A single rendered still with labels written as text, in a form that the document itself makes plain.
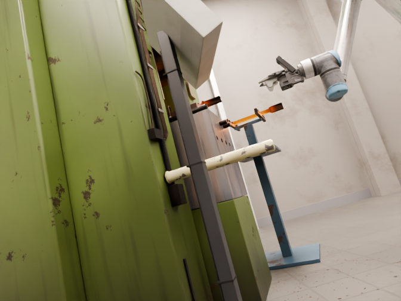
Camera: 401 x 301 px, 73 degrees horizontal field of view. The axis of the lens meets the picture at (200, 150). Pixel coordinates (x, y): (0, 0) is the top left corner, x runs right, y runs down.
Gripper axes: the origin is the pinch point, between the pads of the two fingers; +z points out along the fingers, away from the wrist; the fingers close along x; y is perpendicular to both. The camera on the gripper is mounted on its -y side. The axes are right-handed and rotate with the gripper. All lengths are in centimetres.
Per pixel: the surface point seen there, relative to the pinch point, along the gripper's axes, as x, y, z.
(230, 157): -39, 38, 18
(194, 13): -71, 0, 10
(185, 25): -70, 2, 14
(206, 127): -15.9, 17.4, 30.4
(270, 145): -39, 38, 3
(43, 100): -50, -10, 91
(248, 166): 249, 16, 55
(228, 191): -16, 49, 28
